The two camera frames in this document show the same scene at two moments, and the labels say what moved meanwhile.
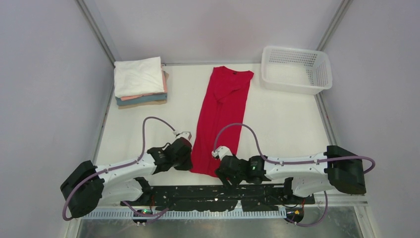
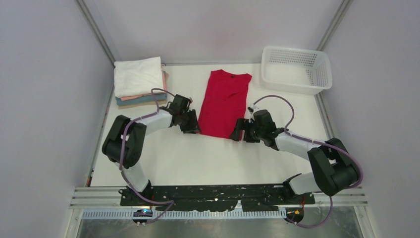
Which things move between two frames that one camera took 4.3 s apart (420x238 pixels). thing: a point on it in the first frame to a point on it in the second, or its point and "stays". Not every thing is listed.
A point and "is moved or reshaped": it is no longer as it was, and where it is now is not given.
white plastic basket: [295, 70] stays
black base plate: [250, 197] stays
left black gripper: [183, 155] to [189, 121]
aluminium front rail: [127, 212] stays
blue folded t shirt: [156, 98] stays
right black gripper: [225, 169] to [244, 130]
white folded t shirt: [138, 77] stays
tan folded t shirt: [146, 103] stays
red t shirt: [224, 103] is moved or reshaped
